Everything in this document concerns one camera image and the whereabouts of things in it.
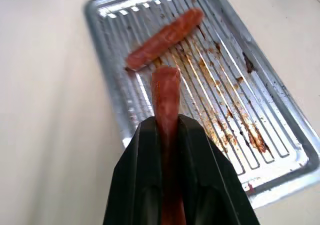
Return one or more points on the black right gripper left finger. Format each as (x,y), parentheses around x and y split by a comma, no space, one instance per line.
(136,175)

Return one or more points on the red sausage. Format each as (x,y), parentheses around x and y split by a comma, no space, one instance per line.
(167,102)
(167,36)

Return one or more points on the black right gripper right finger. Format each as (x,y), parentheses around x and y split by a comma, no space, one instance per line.
(215,180)

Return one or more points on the ribbed silver metal tray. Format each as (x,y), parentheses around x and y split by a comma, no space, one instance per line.
(225,90)

